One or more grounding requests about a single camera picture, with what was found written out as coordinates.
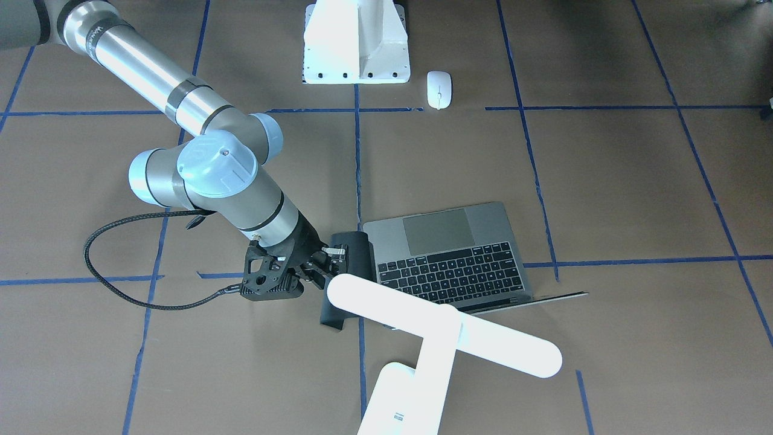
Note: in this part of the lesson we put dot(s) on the white computer mouse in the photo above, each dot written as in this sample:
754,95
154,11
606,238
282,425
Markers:
439,89

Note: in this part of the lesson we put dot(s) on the brown paper table cover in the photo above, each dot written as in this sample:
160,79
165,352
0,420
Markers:
623,139

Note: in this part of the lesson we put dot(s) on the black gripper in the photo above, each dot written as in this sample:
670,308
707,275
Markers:
308,244

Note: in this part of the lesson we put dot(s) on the white pillar mount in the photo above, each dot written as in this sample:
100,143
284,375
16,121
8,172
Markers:
353,42

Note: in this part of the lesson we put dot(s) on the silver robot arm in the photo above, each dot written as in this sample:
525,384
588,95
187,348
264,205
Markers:
70,128

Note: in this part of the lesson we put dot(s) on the black mouse pad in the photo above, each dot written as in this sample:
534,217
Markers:
343,298

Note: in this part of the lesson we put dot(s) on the grey laptop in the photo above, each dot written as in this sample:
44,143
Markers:
466,257

